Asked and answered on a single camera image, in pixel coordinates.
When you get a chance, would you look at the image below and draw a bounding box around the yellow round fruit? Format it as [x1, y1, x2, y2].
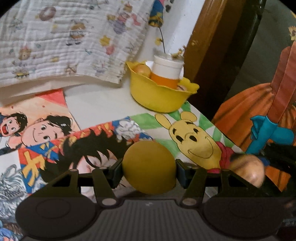
[122, 141, 177, 195]

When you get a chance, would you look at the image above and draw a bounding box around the striped tan melon fruit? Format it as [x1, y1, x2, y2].
[228, 154, 265, 188]

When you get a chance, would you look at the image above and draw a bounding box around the Winnie the Pooh drawing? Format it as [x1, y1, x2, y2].
[131, 102, 242, 173]

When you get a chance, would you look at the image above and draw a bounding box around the anime cartoon poster mat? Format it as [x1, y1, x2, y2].
[0, 89, 153, 241]

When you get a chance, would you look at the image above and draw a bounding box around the yellow plastic bowl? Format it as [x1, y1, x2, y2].
[126, 61, 200, 113]

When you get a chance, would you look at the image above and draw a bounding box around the orange cartoon fabric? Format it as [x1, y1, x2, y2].
[211, 41, 296, 193]

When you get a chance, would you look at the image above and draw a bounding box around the white and orange cup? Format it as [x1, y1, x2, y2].
[150, 51, 184, 89]

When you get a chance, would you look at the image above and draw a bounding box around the yellow pear in bowl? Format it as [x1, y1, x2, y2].
[133, 64, 151, 78]

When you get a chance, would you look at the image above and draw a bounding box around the dried flower stem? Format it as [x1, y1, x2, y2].
[154, 27, 186, 61]

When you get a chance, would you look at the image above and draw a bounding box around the right printed muslin cloth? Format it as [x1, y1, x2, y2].
[1, 1, 154, 87]

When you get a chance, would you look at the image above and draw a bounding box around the wooden door frame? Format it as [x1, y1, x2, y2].
[184, 1, 246, 82]

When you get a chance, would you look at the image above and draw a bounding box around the cartoon wall sticker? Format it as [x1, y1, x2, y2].
[148, 0, 174, 28]

